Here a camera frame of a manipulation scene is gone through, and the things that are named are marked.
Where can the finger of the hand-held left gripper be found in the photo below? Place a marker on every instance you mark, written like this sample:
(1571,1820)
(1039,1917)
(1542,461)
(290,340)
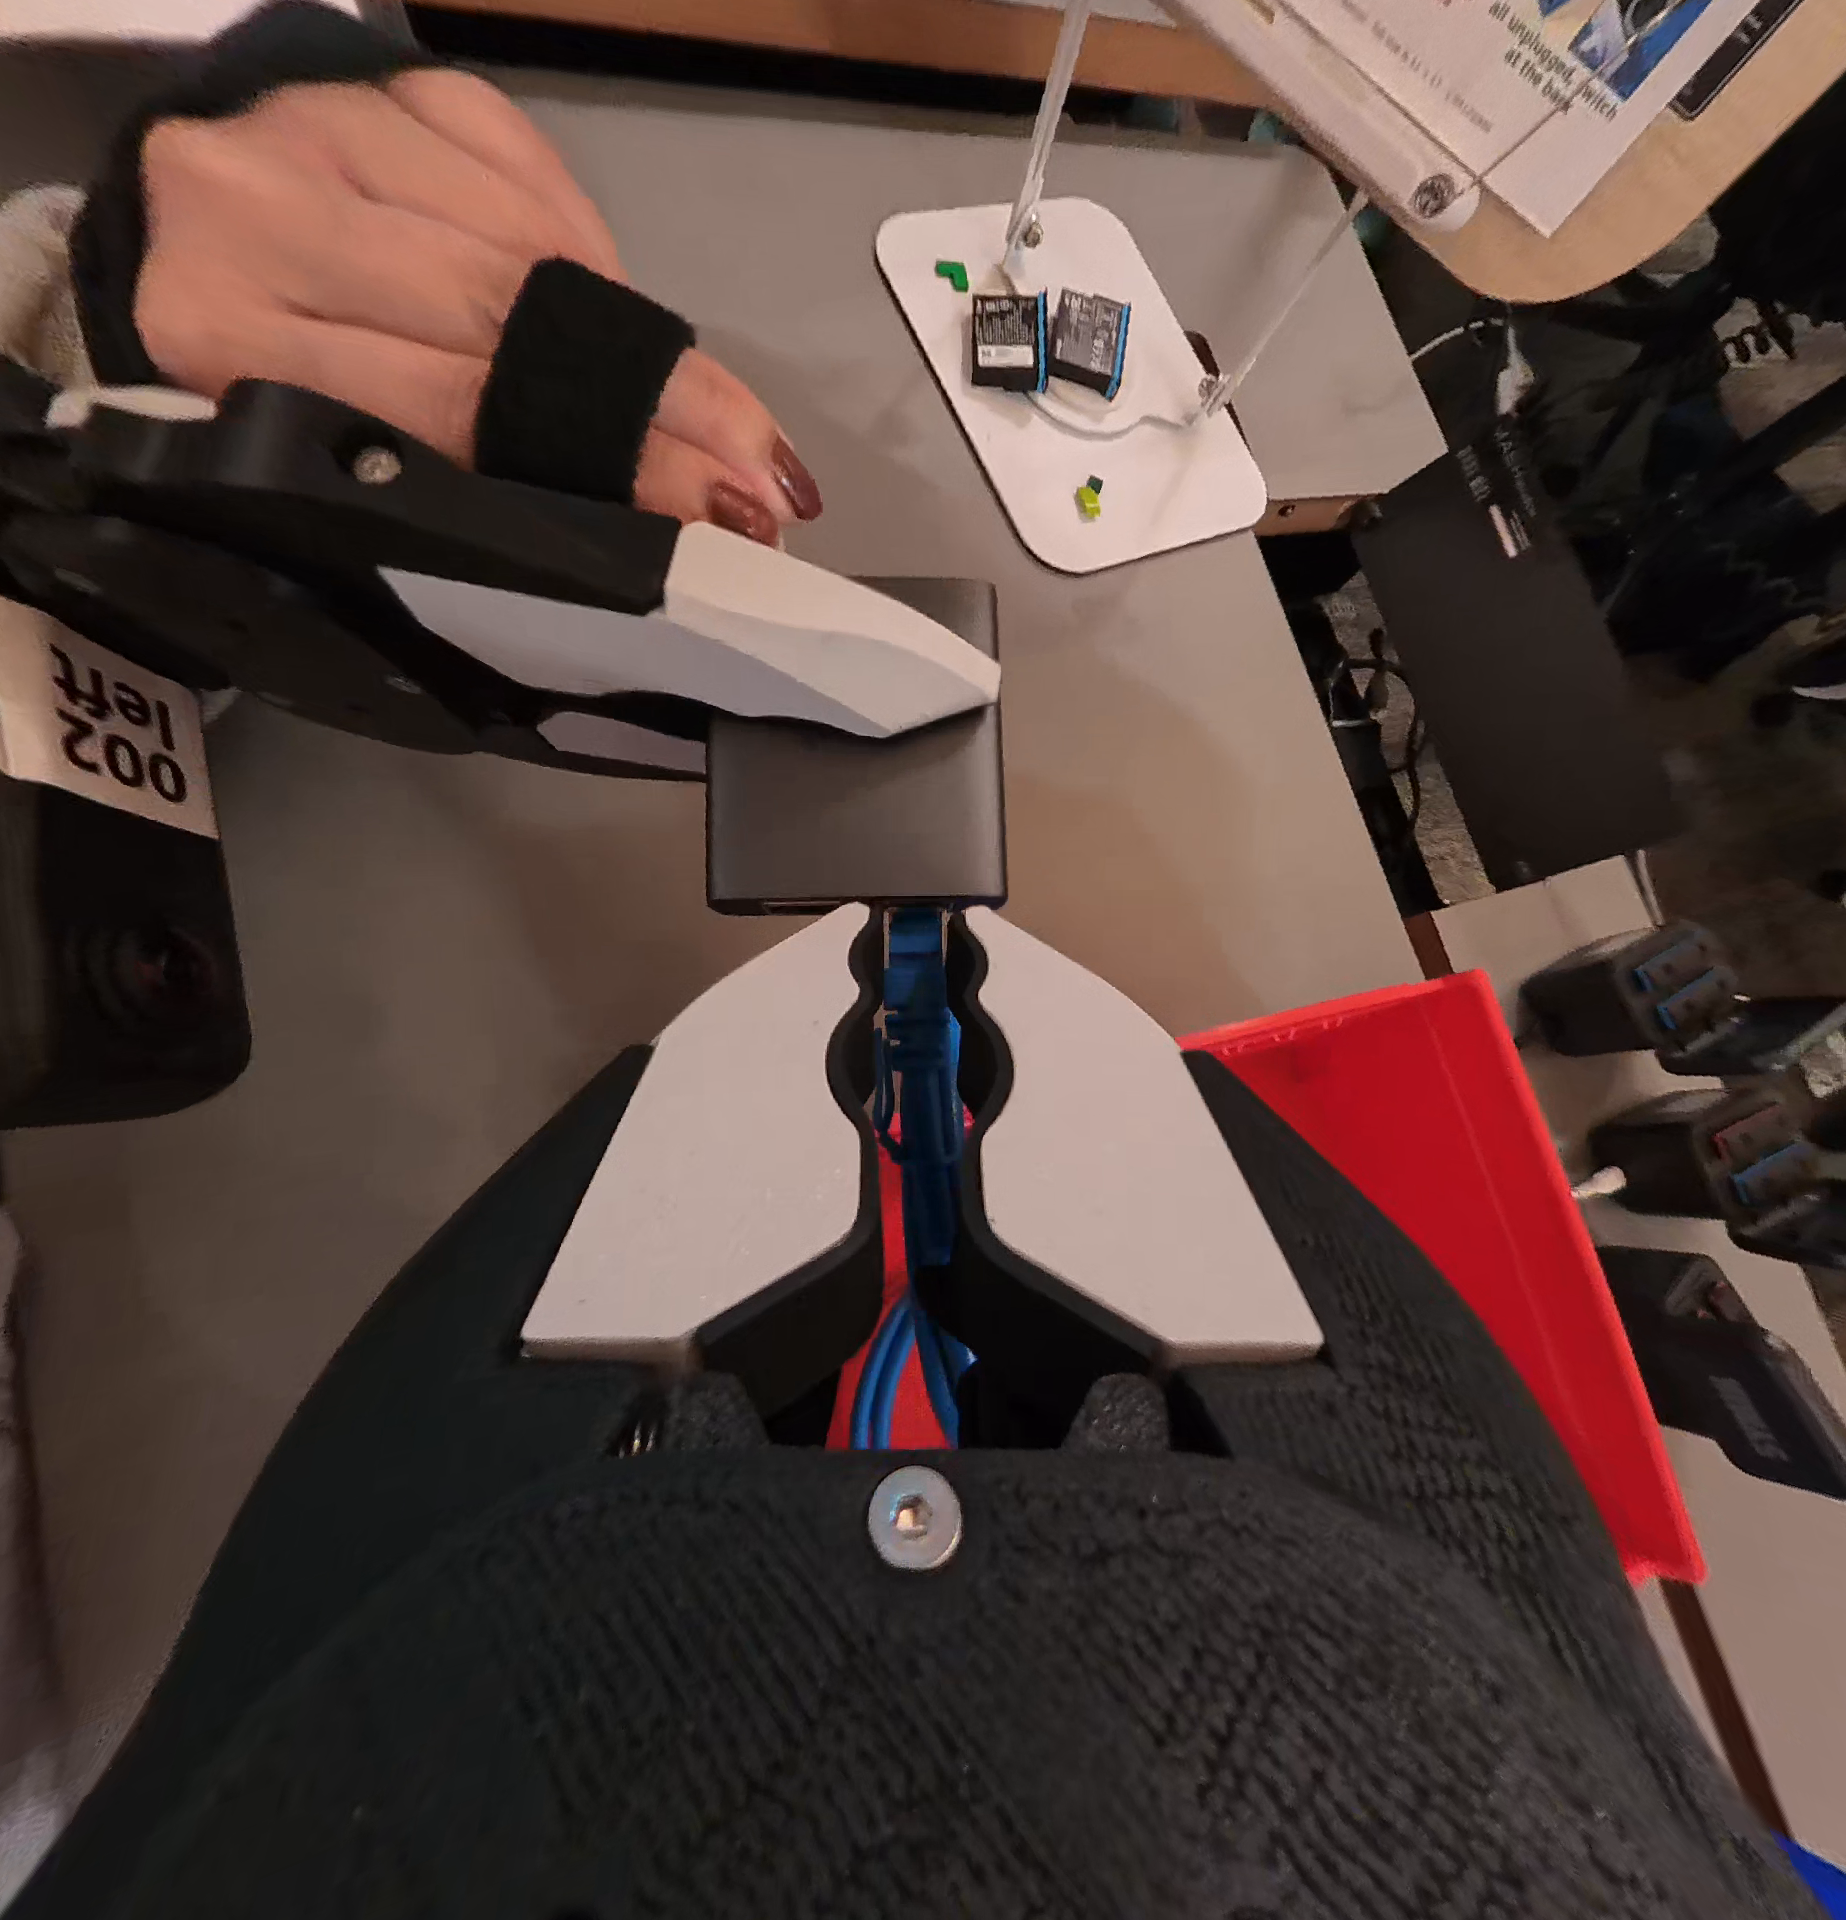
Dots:
(608,735)
(802,646)

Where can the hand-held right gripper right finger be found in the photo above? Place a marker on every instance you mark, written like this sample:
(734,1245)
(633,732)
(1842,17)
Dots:
(1133,1201)

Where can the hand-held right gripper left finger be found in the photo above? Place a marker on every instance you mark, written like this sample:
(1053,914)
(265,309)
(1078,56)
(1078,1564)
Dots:
(697,1185)

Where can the black ethernet adapter box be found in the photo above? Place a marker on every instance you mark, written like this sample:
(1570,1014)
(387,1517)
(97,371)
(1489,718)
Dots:
(862,810)

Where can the red plastic bin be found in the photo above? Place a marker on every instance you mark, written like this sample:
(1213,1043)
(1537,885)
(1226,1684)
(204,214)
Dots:
(1463,1141)

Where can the person's left hand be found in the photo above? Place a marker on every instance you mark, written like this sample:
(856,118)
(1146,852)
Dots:
(306,255)

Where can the yellow green cube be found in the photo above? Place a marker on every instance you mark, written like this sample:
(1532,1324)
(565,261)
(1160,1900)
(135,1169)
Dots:
(1088,499)

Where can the white stand base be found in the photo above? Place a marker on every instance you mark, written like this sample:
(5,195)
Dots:
(1133,465)

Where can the clear stand rod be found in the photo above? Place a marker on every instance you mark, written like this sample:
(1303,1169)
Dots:
(1282,300)
(1046,136)

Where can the black flat box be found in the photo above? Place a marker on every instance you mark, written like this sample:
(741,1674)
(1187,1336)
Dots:
(1508,676)

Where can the tan sheet holder board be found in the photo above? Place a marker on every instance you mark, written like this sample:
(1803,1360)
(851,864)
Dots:
(1612,255)

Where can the black camera battery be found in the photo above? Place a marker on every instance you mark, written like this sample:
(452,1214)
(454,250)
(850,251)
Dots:
(1088,342)
(1009,342)

